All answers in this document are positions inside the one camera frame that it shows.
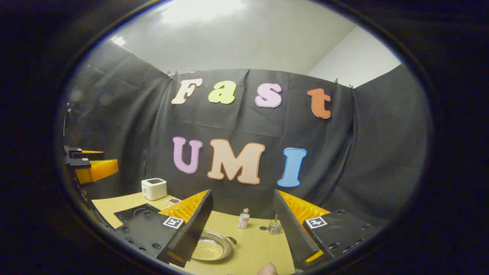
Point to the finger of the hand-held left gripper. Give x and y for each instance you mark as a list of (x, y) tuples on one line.
[(97, 170), (86, 154)]

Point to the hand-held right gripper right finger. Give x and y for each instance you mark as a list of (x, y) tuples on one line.
[(292, 229)]

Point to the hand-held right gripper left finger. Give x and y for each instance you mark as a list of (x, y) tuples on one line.
[(191, 229)]

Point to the black induction cooktop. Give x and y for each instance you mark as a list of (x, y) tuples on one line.
[(133, 212)]

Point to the small glass jar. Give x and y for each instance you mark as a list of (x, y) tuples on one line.
[(275, 227)]

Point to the pile of yellow soybeans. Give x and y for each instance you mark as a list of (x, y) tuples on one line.
[(209, 249)]

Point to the white divided dish with beans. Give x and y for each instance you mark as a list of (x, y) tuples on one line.
[(172, 201)]

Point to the small white bottle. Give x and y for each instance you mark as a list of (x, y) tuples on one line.
[(243, 219)]

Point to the white toaster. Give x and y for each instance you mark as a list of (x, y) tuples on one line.
[(154, 189)]

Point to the black backdrop cloth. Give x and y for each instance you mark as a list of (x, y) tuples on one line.
[(237, 122)]

